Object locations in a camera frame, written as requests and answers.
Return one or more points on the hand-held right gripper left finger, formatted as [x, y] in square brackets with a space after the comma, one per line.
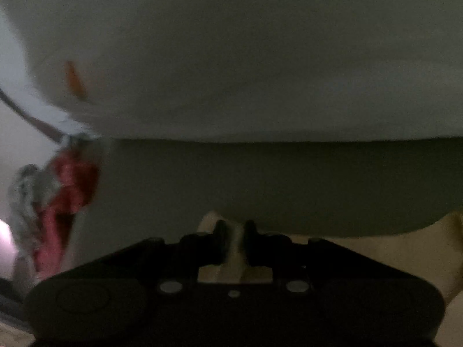
[219, 240]

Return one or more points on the bright lamp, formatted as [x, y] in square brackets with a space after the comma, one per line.
[6, 238]

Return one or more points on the grey garment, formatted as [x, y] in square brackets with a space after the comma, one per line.
[27, 202]

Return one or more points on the cream garment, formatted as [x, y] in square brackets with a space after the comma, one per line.
[390, 253]

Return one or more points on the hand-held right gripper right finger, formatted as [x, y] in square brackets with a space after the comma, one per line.
[250, 240]

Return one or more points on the carrot print light blue blanket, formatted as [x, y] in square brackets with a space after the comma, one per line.
[231, 54]

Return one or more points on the red garment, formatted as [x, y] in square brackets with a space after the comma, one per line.
[68, 188]

